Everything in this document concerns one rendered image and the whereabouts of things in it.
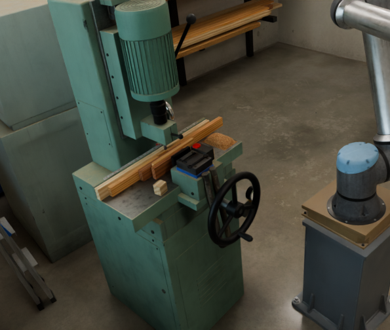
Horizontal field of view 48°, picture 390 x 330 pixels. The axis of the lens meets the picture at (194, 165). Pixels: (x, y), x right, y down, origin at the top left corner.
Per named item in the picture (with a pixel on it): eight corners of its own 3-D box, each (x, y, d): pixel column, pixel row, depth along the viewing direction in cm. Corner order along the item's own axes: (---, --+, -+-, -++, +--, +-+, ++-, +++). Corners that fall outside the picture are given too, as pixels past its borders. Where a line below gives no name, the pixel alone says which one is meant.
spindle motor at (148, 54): (154, 107, 148) (137, 14, 131) (121, 96, 159) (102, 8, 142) (189, 88, 158) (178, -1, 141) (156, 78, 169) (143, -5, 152)
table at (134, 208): (153, 245, 144) (149, 232, 140) (97, 210, 162) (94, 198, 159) (261, 160, 178) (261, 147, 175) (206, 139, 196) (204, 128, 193)
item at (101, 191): (100, 201, 157) (97, 190, 154) (97, 199, 158) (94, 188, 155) (210, 129, 191) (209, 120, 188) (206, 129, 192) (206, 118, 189)
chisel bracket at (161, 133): (166, 149, 165) (163, 129, 160) (142, 139, 174) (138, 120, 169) (180, 141, 169) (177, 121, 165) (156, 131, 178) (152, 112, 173)
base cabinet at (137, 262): (185, 355, 202) (162, 244, 162) (109, 294, 237) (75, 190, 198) (245, 294, 227) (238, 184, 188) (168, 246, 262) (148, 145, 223)
